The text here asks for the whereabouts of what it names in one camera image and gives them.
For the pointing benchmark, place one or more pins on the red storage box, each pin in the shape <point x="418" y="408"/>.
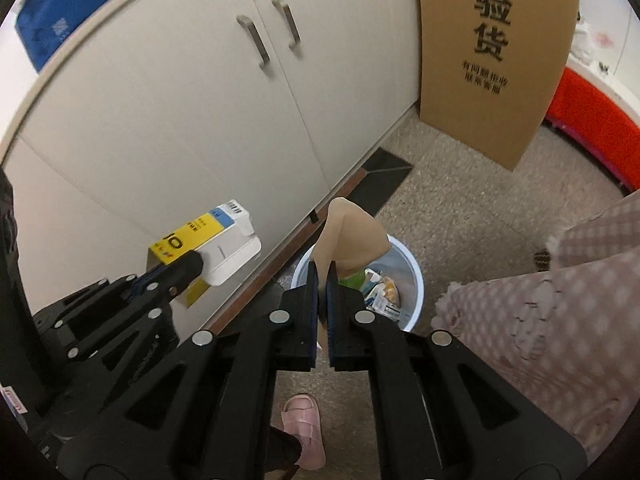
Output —
<point x="595" y="115"/>

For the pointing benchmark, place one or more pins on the tan paper bag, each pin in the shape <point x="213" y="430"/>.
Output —
<point x="350" y="240"/>

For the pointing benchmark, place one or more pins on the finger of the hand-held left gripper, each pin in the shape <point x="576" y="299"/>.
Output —
<point x="90" y="297"/>
<point x="177" y="272"/>

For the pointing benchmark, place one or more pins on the brown cardboard box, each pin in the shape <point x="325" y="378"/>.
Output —
<point x="480" y="110"/>

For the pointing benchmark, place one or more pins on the pink slipper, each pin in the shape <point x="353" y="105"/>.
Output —
<point x="302" y="425"/>

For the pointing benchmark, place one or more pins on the blue plastic waste bin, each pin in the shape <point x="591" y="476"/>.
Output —
<point x="407" y="270"/>

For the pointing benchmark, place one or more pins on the person's leg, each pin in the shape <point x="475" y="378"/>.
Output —
<point x="282" y="452"/>

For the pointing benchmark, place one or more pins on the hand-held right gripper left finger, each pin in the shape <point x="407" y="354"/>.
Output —
<point x="313" y="320"/>

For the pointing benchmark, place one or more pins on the blue bag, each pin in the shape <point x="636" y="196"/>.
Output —
<point x="60" y="20"/>

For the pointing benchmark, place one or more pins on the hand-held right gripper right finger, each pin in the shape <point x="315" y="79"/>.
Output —
<point x="332" y="320"/>

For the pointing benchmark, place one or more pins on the pink checked tablecloth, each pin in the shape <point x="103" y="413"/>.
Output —
<point x="550" y="310"/>

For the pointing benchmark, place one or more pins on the yellow carton box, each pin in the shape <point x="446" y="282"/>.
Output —
<point x="220" y="232"/>

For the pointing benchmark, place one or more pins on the white floor cabinet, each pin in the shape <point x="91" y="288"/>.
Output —
<point x="175" y="110"/>

